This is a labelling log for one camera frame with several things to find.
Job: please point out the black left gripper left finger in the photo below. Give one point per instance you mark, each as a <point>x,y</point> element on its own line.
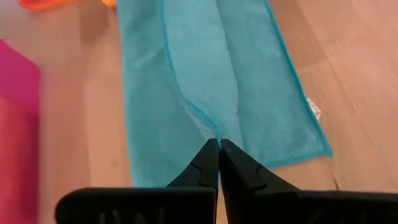
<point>155,207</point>

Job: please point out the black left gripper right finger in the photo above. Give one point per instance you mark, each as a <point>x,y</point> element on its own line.
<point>295,208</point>

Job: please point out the teal microfiber towel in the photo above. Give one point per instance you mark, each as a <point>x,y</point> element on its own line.
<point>186,77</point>

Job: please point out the orange microfiber towel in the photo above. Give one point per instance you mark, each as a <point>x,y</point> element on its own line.
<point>46,4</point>

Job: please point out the pink translucent plastic basket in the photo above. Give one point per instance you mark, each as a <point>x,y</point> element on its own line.
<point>18,124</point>

